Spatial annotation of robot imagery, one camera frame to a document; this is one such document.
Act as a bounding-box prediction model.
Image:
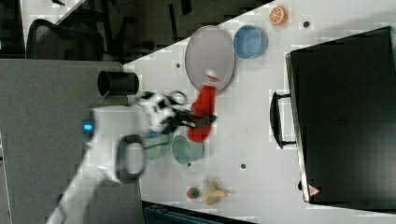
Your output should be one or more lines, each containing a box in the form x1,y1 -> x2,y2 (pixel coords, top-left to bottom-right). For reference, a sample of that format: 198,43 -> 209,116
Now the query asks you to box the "large red strawberry toy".
187,188 -> 200,199

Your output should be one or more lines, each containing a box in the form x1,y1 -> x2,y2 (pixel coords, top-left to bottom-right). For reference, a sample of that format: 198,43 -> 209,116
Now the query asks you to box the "black office chair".
25,19 -> 105,61

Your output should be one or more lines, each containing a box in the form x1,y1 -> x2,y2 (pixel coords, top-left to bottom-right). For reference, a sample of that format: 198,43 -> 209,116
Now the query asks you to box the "orange slice toy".
269,7 -> 288,26

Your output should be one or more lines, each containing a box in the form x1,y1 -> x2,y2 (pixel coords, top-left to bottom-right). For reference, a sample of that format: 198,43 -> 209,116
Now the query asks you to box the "red ketchup bottle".
188,69 -> 219,143

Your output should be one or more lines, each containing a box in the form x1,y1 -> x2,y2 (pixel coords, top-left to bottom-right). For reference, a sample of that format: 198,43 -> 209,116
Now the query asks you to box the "peeled banana toy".
199,179 -> 229,205

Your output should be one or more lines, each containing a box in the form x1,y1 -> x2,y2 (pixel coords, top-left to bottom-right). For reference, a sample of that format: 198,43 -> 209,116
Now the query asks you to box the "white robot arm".
46,88 -> 216,224

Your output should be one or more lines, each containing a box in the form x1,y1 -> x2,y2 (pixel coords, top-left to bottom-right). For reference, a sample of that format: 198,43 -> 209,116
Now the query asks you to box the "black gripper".
139,91 -> 217,134

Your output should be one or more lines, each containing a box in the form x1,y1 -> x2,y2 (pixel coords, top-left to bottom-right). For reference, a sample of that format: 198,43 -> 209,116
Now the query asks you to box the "silver black toaster oven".
285,26 -> 396,214

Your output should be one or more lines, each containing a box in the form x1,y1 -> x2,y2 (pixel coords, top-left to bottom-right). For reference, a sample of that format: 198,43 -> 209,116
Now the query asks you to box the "blue bowl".
233,25 -> 269,60

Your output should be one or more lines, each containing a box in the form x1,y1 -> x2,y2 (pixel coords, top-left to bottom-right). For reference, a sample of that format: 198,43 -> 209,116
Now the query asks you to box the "grey round plate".
185,25 -> 235,93

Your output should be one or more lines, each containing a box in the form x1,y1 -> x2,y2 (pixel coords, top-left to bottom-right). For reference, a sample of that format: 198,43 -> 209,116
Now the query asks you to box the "green cup with handle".
171,134 -> 205,164

